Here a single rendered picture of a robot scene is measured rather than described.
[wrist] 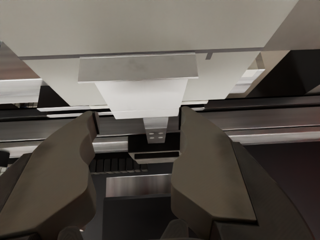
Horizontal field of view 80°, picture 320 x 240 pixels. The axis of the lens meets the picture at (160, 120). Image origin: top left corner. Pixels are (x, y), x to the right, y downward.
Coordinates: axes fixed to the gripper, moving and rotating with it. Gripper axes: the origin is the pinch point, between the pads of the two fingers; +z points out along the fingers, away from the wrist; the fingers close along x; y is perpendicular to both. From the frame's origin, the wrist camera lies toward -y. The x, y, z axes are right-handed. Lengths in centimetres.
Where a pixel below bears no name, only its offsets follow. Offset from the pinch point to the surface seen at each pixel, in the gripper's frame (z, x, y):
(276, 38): 21.6, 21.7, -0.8
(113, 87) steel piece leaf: 6.2, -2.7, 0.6
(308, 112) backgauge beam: 30, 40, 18
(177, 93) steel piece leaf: 7.4, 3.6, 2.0
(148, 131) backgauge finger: 15.1, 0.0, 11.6
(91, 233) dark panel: 25, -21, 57
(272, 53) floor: 164, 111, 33
